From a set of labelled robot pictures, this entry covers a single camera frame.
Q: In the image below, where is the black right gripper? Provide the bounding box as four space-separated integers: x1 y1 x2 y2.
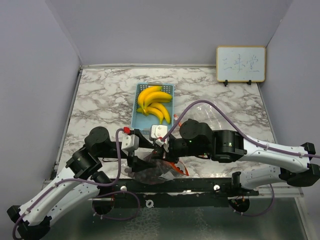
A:
150 137 210 165

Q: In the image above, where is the clear orange zipper bag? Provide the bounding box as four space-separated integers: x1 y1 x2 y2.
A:
121 152 189 185

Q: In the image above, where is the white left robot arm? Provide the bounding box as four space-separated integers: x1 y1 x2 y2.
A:
7 126 154 240

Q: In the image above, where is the light blue plastic basket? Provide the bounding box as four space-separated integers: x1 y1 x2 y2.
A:
131 82 175 135

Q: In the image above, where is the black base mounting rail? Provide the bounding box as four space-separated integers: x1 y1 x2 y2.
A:
93 177 259 209

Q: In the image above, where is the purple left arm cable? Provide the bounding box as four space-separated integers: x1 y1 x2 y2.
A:
12 128 141 240

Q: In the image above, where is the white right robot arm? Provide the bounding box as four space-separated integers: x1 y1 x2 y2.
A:
149 119 320 196

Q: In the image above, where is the small framed whiteboard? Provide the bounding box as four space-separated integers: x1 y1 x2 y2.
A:
216 45 266 86

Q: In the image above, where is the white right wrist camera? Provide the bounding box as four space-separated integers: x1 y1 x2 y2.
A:
149 124 169 152

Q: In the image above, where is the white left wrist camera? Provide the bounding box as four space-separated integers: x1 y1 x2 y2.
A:
121 127 140 152

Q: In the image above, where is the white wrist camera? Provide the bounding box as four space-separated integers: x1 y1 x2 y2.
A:
121 127 140 152
149 124 169 152

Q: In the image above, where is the yellow banana bunch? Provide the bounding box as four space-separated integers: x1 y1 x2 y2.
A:
136 85 173 125

